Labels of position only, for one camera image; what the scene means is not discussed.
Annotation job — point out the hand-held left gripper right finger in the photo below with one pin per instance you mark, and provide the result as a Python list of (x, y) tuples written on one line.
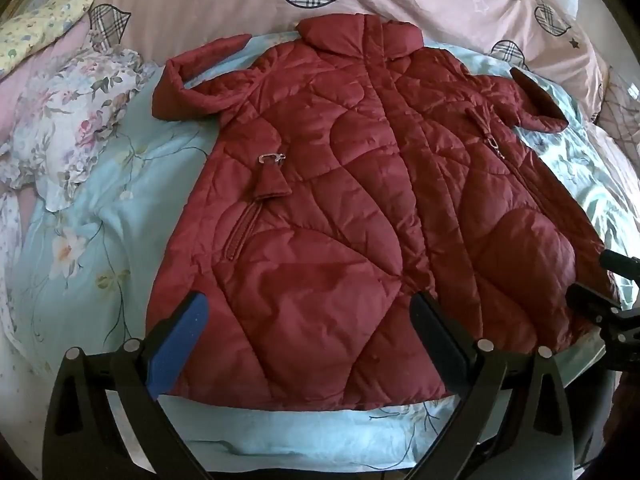
[(442, 345)]

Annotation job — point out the red quilted coat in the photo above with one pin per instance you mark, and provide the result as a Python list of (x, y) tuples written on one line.
[(350, 185)]

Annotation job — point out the pink patterned pillow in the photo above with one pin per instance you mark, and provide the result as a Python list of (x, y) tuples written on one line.
[(622, 110)]

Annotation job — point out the ruffled floral pillow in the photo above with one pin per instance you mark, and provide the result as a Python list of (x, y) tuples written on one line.
[(75, 110)]

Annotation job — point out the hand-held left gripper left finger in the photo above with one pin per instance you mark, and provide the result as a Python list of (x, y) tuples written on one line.
[(177, 342)]

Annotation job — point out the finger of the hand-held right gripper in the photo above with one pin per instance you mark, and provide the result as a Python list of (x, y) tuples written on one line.
[(620, 260), (592, 300)]

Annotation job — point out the pink duvet with plaid hearts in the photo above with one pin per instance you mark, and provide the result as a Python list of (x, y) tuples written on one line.
[(210, 0)]

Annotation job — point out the yellow floral pillow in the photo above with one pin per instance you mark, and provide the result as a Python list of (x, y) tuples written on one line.
[(35, 30)]

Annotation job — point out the light blue floral bed sheet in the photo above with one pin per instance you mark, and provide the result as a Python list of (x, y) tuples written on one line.
[(100, 240)]

